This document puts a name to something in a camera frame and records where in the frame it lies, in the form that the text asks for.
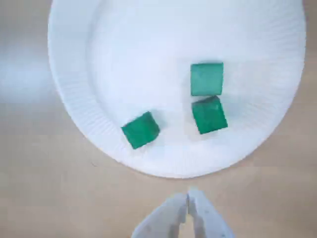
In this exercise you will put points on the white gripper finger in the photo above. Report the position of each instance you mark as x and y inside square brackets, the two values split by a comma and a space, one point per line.
[208, 220]
[163, 218]

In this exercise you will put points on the green block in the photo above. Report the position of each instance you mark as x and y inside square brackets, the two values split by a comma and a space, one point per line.
[140, 131]
[209, 116]
[206, 79]

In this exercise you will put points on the white paper plate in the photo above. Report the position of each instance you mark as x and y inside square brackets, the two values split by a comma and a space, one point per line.
[148, 62]

